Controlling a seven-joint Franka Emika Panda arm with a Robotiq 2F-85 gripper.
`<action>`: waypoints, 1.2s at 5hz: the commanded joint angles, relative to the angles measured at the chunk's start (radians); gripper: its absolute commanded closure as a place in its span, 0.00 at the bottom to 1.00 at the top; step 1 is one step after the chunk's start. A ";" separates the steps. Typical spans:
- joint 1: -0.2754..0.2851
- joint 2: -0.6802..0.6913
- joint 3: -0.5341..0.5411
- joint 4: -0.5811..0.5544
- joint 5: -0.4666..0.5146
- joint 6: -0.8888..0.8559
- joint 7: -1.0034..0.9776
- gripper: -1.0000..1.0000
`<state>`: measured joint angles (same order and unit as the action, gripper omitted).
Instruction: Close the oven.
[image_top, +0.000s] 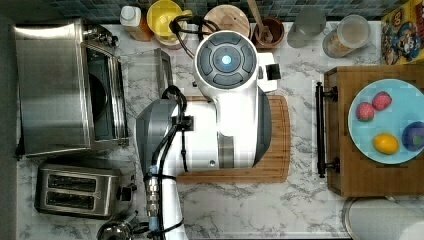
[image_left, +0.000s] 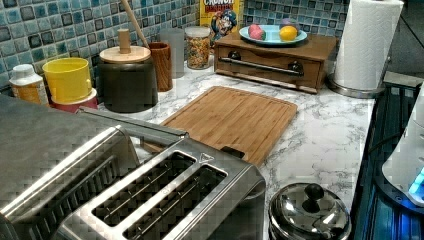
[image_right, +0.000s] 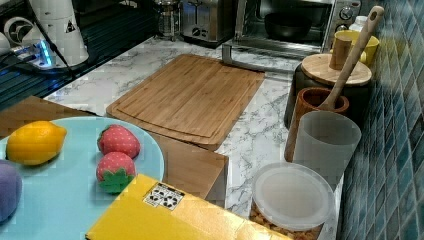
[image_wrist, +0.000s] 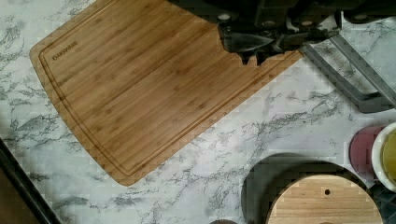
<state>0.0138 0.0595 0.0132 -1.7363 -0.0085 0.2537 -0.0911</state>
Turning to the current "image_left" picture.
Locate bamboo cutting board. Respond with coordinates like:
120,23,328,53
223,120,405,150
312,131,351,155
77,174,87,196
162,86,297,166

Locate silver two-slot toaster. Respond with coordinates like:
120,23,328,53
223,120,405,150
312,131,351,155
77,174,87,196
53,139,266,240

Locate glass jar of cereal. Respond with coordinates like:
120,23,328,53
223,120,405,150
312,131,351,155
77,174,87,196
185,26,210,69

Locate brown wooden utensil cup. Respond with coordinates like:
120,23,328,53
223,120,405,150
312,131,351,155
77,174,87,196
149,42,173,92

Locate frosted grey tumbler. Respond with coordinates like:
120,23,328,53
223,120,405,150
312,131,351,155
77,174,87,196
159,28,184,79

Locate black canister with wooden lid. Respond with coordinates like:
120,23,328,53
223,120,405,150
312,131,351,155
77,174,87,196
98,29,158,113

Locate pink round fruit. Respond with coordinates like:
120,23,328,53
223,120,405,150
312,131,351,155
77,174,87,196
248,24,266,40

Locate wooden drawer box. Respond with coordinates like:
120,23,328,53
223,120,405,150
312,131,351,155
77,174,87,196
214,33,337,94

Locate cereal box yellow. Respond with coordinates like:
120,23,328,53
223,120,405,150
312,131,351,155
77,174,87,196
199,0,244,48

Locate light blue plate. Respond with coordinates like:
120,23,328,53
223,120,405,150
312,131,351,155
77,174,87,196
239,25,307,46

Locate yellow lemon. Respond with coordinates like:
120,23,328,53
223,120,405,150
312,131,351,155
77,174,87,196
279,26,298,41

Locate purple round fruit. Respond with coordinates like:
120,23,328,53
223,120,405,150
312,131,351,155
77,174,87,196
280,18,299,28

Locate red bowl white rim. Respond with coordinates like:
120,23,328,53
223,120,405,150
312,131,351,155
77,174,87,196
52,88,98,113

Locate silver paper towel holder base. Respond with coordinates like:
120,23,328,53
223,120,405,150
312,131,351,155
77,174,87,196
325,74,385,99

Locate stainless steel pot with lid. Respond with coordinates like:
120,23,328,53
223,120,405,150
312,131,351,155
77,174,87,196
268,183,352,240

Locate yellow plastic cup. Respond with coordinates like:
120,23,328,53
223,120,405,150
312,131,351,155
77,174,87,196
42,57,92,103

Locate white paper towel roll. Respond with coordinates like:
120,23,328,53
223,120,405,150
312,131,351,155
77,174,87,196
334,0,404,90

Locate orange bottle white cap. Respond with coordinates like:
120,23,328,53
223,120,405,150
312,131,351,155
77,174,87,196
9,64,49,106

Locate wooden spoon handle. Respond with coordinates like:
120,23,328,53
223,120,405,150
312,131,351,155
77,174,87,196
120,0,150,49

